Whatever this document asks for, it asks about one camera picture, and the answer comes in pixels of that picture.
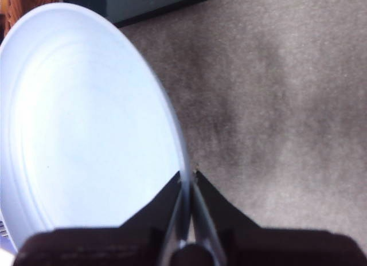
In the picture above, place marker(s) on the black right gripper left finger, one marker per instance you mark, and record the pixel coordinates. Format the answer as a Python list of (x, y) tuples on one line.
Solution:
[(100, 246)]

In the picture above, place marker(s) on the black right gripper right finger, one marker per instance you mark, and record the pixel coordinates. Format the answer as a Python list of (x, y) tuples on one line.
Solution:
[(272, 246)]

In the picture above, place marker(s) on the blue round plate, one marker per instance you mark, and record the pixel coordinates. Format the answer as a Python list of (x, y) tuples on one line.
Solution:
[(86, 119)]

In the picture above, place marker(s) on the black flat tray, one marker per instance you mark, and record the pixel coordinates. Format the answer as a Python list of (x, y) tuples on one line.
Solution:
[(137, 2)]

